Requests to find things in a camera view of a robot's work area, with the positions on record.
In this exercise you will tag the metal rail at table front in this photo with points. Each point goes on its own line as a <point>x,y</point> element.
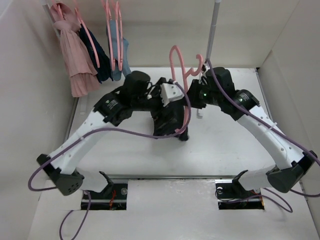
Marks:
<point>156,177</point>

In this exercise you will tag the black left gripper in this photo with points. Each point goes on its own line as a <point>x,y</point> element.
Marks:
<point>157,90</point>

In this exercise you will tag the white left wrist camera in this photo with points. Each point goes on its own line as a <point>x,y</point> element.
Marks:
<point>170,93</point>

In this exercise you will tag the light blue denim garment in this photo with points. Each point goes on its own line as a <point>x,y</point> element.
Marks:
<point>116,75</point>

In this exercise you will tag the grey metal rack pole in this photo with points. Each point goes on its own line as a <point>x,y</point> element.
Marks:
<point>212,29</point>

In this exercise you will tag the pink hanger with denim garment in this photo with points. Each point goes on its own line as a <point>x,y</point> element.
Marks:
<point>108,15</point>

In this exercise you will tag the pink hanger with navy garment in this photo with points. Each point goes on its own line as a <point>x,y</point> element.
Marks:
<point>79,16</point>

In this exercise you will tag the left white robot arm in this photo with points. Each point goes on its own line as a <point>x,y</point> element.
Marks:
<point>106,115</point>

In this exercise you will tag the pink pleated garment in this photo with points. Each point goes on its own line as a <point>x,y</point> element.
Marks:
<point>78,64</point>

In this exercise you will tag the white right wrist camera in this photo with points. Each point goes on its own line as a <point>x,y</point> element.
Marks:
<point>203,71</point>

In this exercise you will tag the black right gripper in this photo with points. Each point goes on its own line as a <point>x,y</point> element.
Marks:
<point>196,84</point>

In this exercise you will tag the black trousers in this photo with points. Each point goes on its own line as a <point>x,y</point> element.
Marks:
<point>169,119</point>

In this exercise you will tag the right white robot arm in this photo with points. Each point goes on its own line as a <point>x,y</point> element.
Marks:
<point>291,162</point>

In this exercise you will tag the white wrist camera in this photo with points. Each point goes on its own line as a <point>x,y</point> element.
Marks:
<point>170,93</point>
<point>203,71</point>

